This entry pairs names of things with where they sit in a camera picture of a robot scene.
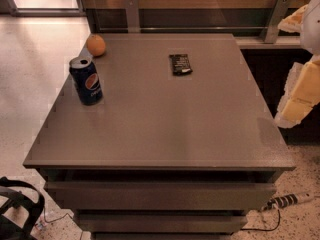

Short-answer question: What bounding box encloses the window frame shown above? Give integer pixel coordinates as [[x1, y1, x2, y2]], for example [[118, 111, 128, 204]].
[[2, 0, 84, 17]]

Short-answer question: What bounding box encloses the right metal bracket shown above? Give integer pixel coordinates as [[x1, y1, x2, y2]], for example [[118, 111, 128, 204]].
[[261, 0, 291, 44]]

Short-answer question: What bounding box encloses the white power strip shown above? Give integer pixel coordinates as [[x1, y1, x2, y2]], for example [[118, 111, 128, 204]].
[[261, 192, 314, 211]]

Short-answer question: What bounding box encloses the metal bracket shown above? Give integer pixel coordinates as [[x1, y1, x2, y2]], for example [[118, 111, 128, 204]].
[[261, 0, 291, 44], [124, 0, 140, 33]]

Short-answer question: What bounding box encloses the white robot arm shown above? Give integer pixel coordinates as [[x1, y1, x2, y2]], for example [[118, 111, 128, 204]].
[[274, 0, 320, 128]]

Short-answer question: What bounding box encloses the blue pepsi can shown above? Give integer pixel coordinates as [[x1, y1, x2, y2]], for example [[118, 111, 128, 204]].
[[69, 56, 103, 105]]

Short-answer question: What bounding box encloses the orange fruit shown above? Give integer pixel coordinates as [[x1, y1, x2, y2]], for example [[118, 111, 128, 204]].
[[86, 34, 106, 57]]

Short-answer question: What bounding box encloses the top grey drawer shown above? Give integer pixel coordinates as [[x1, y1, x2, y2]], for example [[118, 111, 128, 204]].
[[45, 182, 275, 211]]

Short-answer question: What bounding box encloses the middle grey drawer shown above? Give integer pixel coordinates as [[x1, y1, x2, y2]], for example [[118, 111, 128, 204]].
[[76, 213, 247, 234]]

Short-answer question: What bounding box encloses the grey drawer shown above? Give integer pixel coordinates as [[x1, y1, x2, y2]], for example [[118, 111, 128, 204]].
[[45, 182, 275, 211], [76, 213, 247, 234]]

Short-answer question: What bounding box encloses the grey drawer cabinet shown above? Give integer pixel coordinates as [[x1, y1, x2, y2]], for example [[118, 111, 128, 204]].
[[24, 34, 294, 240]]

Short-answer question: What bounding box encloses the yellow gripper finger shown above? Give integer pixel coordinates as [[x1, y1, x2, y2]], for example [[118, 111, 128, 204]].
[[277, 5, 308, 33], [275, 59, 320, 128]]

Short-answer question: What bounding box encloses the black power cable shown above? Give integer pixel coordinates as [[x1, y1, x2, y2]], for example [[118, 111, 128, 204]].
[[240, 207, 282, 233]]

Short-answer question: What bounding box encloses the left metal bracket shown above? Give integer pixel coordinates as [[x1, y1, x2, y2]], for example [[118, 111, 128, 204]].
[[124, 0, 140, 33]]

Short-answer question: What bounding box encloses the black rxbar chocolate bar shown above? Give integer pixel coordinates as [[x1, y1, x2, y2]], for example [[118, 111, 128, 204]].
[[169, 54, 193, 76]]

